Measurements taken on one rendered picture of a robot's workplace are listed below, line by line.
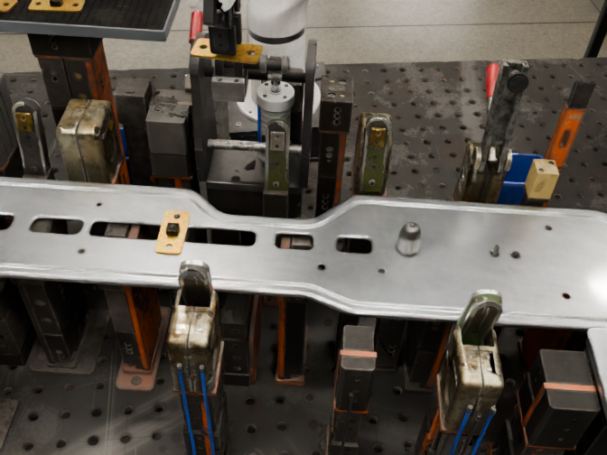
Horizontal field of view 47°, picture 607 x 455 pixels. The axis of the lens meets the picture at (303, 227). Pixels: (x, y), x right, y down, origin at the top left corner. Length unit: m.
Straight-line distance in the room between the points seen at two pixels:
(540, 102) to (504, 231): 0.86
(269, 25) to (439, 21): 2.24
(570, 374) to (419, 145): 0.84
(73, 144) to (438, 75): 1.09
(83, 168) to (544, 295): 0.71
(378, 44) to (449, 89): 1.51
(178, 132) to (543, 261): 0.58
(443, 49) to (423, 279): 2.48
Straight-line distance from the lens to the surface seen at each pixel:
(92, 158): 1.13
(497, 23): 3.67
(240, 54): 0.87
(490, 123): 1.06
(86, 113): 1.14
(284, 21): 1.42
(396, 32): 3.46
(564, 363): 0.99
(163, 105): 1.13
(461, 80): 1.94
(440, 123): 1.75
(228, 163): 1.19
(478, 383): 0.85
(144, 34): 1.15
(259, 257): 0.99
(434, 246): 1.03
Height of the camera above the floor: 1.75
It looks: 46 degrees down
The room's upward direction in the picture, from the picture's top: 3 degrees clockwise
